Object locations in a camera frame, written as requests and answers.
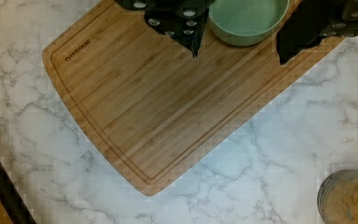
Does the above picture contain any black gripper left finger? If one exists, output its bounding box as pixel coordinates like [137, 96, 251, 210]
[115, 0, 215, 58]

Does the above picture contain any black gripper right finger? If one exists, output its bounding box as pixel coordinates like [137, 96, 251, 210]
[276, 0, 358, 64]

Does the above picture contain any black drawer handle bar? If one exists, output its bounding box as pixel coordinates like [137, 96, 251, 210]
[0, 162, 36, 224]

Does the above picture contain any green bowl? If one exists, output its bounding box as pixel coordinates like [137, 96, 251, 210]
[209, 0, 290, 47]

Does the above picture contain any bamboo cutting board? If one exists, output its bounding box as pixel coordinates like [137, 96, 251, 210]
[43, 0, 338, 196]

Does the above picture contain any glass jar with yellow contents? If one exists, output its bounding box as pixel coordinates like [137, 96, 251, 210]
[317, 169, 358, 224]

